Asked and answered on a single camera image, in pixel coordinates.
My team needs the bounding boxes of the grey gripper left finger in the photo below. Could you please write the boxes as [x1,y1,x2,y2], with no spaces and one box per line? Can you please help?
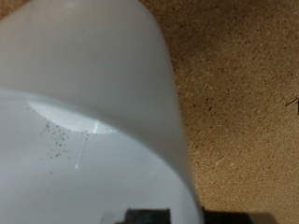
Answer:
[114,207,172,224]

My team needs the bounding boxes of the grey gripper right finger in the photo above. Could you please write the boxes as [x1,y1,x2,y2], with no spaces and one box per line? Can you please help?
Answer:
[201,207,280,224]

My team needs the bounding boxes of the white ceramic mug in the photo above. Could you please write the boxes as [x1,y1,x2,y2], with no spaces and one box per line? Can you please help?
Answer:
[0,0,206,224]

